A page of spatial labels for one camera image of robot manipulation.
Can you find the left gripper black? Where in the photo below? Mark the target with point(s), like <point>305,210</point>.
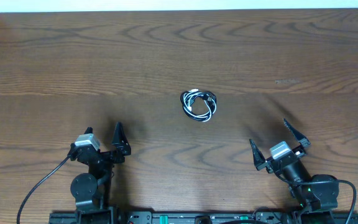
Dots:
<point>122,144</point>

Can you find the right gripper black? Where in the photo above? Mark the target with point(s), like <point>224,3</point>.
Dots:
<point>299,152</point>

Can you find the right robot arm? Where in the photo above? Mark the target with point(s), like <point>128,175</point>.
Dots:
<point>294,171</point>

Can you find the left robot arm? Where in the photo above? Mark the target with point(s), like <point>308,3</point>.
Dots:
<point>91,190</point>

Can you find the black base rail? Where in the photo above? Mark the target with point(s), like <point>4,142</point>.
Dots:
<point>173,218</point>

